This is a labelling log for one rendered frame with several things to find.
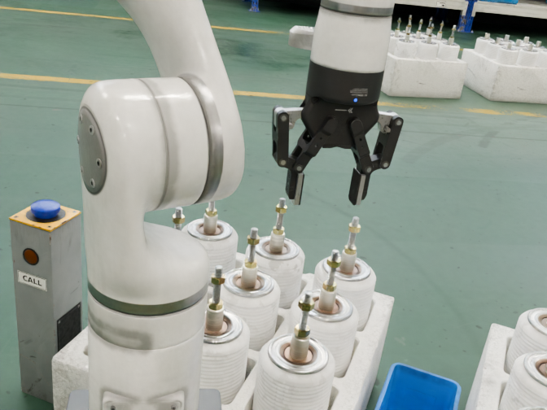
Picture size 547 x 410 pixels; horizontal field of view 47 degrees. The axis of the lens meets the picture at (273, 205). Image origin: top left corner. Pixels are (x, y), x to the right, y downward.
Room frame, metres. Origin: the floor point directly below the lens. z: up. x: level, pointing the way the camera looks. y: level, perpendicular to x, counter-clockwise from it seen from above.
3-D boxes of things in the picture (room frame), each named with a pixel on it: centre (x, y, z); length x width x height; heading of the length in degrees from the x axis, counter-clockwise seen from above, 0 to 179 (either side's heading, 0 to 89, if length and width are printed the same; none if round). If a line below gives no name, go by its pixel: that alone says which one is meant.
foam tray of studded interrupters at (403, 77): (3.25, -0.61, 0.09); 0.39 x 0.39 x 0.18; 18
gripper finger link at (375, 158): (0.65, -0.10, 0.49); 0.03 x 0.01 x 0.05; 106
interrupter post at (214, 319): (0.67, 0.06, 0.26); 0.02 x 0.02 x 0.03
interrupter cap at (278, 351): (0.63, -0.05, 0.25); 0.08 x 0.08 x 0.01
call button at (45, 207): (0.80, 0.32, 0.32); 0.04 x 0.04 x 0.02
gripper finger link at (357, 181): (0.65, -0.09, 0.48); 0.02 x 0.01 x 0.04; 16
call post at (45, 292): (0.80, 0.32, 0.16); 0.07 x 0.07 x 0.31; 73
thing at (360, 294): (0.86, -0.13, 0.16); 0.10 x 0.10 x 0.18
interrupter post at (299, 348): (0.63, -0.05, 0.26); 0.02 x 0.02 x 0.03
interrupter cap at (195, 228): (0.93, 0.10, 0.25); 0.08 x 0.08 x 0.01
